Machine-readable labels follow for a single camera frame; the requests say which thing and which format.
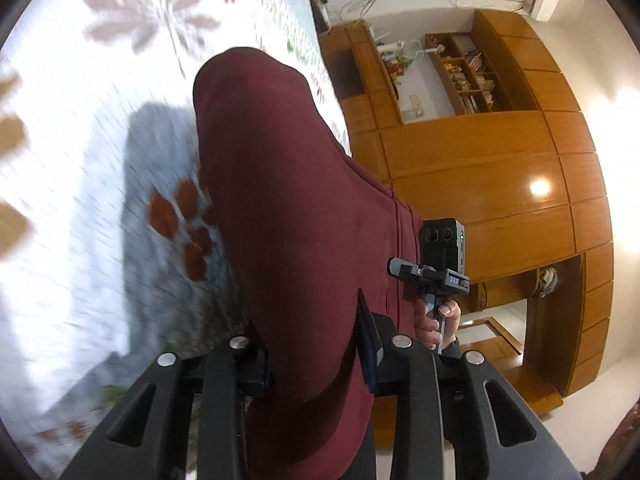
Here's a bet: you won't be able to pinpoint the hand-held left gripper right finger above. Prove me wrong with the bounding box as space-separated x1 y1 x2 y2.
356 288 583 480

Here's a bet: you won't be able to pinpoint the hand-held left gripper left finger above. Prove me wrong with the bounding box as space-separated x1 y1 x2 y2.
59 332 273 480

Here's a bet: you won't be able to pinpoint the maroon pants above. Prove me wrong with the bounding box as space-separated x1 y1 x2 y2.
192 47 426 480

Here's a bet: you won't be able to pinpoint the person's right hand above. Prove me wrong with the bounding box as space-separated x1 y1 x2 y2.
412 299 463 354

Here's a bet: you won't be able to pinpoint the wooden wardrobe cabinet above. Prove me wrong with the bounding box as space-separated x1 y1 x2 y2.
320 7 616 446

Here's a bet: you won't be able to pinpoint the white cloth bundle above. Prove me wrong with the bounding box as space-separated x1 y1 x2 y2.
536 266 558 298

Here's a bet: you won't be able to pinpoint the row of books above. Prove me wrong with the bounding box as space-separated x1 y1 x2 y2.
440 45 501 113

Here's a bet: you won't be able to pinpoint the floral bedspread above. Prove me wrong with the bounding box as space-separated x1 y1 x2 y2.
0 0 353 466

